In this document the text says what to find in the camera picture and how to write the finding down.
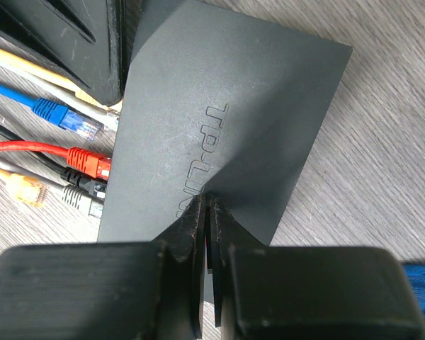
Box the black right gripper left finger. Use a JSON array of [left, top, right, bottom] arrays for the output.
[[156, 195, 206, 339]]

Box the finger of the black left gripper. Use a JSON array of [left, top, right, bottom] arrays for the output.
[[0, 1, 137, 106]]

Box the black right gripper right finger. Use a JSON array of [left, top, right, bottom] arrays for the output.
[[209, 196, 265, 327]]

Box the yellow ethernet cable long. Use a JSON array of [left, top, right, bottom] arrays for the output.
[[0, 49, 110, 110]]

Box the blue ethernet cable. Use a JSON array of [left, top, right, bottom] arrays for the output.
[[0, 77, 103, 142]]

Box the grey ethernet cable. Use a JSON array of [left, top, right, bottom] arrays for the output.
[[0, 56, 120, 217]]

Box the red ethernet cable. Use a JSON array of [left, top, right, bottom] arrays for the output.
[[0, 140, 113, 181]]

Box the black network switch box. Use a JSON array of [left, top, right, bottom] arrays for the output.
[[98, 1, 353, 244]]

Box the yellow ethernet cable short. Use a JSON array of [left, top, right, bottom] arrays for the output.
[[0, 162, 49, 208]]

